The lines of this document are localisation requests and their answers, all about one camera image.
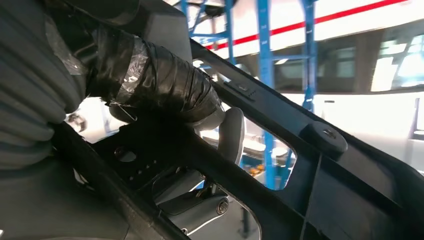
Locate blue metal shelf rack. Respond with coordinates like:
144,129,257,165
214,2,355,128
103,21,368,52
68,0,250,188
180,0,319,191

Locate white car red stripe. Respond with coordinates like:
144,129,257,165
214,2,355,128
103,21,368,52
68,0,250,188
195,0,424,97

